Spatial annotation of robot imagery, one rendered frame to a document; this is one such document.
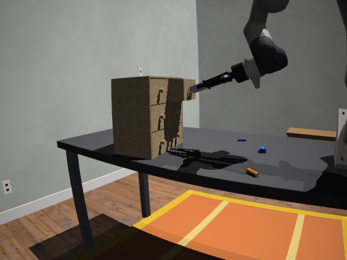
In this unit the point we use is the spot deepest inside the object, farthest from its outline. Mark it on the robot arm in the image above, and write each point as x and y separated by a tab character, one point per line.
267	56

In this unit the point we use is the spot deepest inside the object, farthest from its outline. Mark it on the orange and grey battery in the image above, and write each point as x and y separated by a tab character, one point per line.
254	173

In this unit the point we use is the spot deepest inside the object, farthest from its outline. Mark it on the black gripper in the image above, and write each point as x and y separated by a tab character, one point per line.
237	71

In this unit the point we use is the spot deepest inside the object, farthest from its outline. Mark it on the light wooden chest of drawers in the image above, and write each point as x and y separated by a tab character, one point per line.
131	116

